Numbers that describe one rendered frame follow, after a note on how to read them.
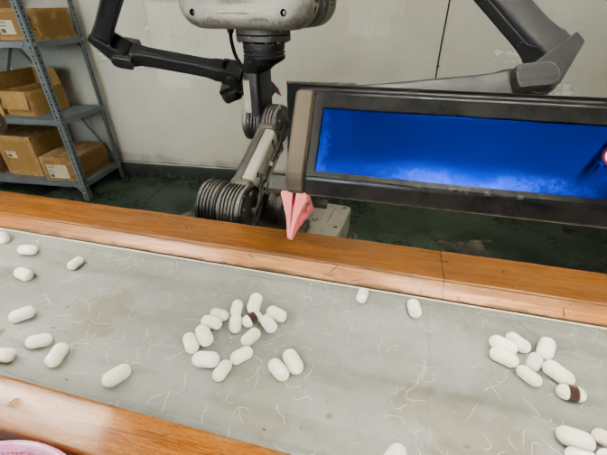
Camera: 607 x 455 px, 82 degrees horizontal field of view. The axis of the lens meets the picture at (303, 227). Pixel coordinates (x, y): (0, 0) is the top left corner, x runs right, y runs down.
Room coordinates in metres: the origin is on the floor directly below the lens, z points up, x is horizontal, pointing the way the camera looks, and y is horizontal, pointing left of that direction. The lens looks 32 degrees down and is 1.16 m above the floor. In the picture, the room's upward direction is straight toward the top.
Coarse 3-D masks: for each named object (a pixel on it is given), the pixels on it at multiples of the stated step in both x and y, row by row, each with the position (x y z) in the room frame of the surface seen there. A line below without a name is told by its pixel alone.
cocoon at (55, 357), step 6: (60, 342) 0.33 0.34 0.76; (54, 348) 0.32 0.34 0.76; (60, 348) 0.32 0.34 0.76; (66, 348) 0.32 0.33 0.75; (48, 354) 0.31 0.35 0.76; (54, 354) 0.31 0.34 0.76; (60, 354) 0.31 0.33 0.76; (66, 354) 0.32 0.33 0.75; (48, 360) 0.30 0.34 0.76; (54, 360) 0.30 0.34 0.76; (60, 360) 0.31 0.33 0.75; (48, 366) 0.30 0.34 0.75; (54, 366) 0.30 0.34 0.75
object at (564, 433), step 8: (560, 432) 0.21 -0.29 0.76; (568, 432) 0.20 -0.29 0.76; (576, 432) 0.20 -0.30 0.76; (584, 432) 0.20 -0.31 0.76; (560, 440) 0.20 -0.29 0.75; (568, 440) 0.20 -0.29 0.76; (576, 440) 0.20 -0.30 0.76; (584, 440) 0.20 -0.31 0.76; (592, 440) 0.20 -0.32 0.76; (584, 448) 0.19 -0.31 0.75; (592, 448) 0.19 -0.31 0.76
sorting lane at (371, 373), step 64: (0, 256) 0.55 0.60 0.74; (64, 256) 0.55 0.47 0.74; (128, 256) 0.55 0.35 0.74; (0, 320) 0.39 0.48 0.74; (64, 320) 0.39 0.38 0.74; (128, 320) 0.39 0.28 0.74; (192, 320) 0.39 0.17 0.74; (320, 320) 0.39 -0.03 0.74; (384, 320) 0.39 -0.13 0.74; (448, 320) 0.39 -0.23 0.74; (512, 320) 0.39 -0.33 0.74; (64, 384) 0.28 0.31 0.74; (128, 384) 0.28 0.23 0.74; (192, 384) 0.28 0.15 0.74; (256, 384) 0.28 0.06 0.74; (320, 384) 0.28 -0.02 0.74; (384, 384) 0.28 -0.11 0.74; (448, 384) 0.28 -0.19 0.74; (512, 384) 0.28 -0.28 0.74; (576, 384) 0.28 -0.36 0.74; (320, 448) 0.20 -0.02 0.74; (384, 448) 0.20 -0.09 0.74; (448, 448) 0.20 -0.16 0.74; (512, 448) 0.20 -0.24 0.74
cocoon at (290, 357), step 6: (288, 354) 0.31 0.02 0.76; (294, 354) 0.31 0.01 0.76; (288, 360) 0.30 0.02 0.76; (294, 360) 0.30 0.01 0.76; (300, 360) 0.30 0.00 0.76; (288, 366) 0.29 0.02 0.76; (294, 366) 0.29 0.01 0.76; (300, 366) 0.29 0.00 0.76; (294, 372) 0.29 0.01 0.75; (300, 372) 0.29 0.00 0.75
